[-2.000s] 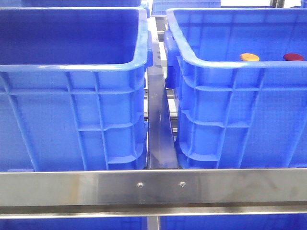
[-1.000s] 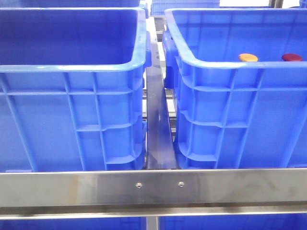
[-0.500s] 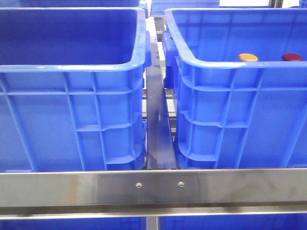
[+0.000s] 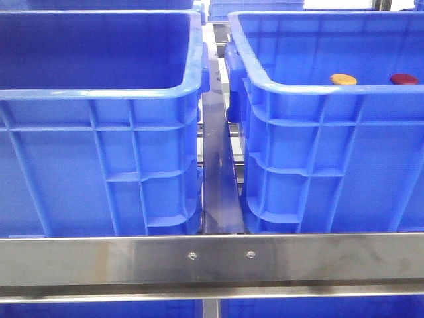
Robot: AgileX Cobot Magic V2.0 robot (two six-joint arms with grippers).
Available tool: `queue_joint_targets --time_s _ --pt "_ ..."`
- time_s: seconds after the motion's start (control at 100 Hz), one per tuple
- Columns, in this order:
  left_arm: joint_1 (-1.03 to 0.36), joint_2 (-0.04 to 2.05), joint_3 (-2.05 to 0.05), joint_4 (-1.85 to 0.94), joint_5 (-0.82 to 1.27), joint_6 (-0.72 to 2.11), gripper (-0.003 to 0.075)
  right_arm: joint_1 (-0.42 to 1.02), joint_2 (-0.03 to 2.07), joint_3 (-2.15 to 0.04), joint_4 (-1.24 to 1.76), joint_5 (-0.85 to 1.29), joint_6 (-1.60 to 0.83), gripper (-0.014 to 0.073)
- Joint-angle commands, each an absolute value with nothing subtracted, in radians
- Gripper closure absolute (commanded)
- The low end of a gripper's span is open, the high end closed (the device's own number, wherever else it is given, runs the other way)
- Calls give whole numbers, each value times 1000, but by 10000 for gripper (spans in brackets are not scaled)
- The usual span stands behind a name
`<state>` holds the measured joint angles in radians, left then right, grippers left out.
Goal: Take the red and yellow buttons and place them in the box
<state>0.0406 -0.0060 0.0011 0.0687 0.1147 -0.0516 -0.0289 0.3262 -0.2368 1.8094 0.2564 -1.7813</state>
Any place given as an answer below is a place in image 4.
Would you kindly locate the rear right blue crate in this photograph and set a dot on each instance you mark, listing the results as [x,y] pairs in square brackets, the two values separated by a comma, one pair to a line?
[219,10]

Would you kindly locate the yellow mushroom push button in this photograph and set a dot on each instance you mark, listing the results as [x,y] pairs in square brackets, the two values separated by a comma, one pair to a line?
[343,79]

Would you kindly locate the right blue plastic crate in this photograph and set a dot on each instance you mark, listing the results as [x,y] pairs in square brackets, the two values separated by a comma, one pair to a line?
[325,158]

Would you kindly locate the lower right blue crate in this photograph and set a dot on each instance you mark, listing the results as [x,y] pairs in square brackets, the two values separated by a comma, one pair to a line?
[365,306]

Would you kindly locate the steel rack centre divider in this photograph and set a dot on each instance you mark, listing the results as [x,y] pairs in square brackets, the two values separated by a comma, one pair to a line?
[221,206]

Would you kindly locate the steel rack front rail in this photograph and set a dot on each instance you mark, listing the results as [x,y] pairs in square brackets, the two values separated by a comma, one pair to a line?
[210,266]

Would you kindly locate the blue plastic crate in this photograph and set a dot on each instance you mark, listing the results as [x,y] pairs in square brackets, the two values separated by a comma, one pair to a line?
[325,158]
[99,113]

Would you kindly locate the rear left blue crate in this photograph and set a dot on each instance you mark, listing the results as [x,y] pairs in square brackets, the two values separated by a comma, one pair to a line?
[115,5]

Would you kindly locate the lower left blue crate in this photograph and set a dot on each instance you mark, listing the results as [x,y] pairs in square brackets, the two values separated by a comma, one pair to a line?
[176,308]

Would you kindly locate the left blue plastic crate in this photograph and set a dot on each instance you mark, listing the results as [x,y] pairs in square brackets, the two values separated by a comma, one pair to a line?
[99,113]

